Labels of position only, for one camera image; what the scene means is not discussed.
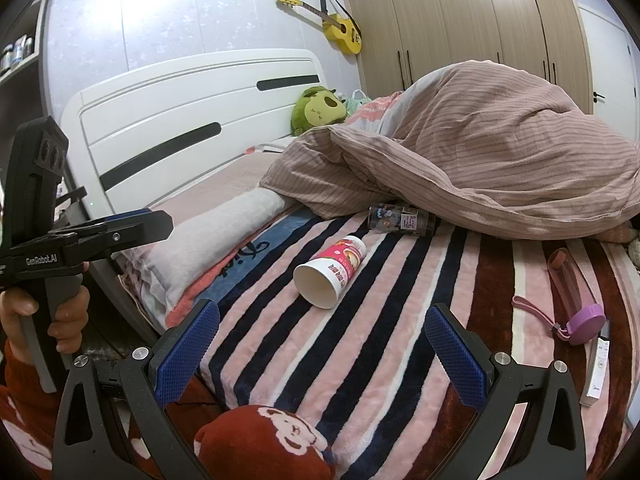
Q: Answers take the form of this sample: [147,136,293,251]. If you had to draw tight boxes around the brown striped duvet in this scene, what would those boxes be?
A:
[260,60,640,241]

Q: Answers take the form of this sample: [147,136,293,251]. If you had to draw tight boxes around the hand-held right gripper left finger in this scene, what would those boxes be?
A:
[52,300,221,480]

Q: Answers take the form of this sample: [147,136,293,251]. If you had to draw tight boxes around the wooden wardrobe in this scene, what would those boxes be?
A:
[344,0,609,116]

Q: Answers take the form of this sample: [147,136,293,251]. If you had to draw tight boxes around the pink patterned pillow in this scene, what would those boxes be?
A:
[345,91,407,136]

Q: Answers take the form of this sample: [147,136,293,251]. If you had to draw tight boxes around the wall shelf with jars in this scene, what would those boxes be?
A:
[0,0,49,92]

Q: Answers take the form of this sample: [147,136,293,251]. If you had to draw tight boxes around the pink water bottle purple lid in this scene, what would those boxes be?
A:
[511,247,607,346]

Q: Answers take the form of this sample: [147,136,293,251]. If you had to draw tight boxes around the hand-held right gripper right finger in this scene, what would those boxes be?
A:
[424,303,587,480]

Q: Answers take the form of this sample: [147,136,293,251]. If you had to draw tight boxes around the person's left hand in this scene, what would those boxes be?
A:
[0,287,92,361]

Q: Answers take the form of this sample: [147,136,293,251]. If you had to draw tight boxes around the white paper cup pink label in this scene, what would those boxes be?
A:
[292,235,367,309]

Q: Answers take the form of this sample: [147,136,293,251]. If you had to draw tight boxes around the beige plush toy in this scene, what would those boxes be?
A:
[602,224,640,267]

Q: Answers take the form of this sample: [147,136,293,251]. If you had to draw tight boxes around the dark plastic bottle with labels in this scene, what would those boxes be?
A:
[367,202,442,239]

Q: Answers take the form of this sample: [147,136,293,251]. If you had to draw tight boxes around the grey pillow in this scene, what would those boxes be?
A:
[117,187,292,322]

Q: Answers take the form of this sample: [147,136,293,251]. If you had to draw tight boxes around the white door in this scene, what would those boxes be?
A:
[575,4,640,122]

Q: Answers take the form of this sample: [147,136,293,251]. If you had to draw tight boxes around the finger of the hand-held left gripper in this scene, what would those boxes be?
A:
[47,210,174,264]

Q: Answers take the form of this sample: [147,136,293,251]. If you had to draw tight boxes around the white bed headboard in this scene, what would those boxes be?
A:
[59,49,328,223]

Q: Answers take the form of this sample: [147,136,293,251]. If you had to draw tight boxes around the white remote control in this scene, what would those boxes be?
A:
[580,317,612,407]

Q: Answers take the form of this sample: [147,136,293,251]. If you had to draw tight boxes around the person's red monkey-print pajama legs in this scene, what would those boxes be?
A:
[0,375,337,480]

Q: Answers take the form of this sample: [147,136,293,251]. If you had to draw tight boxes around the yellow guitar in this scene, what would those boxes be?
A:
[278,0,363,56]

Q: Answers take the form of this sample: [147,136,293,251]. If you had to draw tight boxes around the green plush toy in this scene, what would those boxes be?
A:
[291,85,349,136]

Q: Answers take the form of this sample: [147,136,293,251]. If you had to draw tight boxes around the striped fleece blanket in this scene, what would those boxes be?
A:
[165,205,640,480]

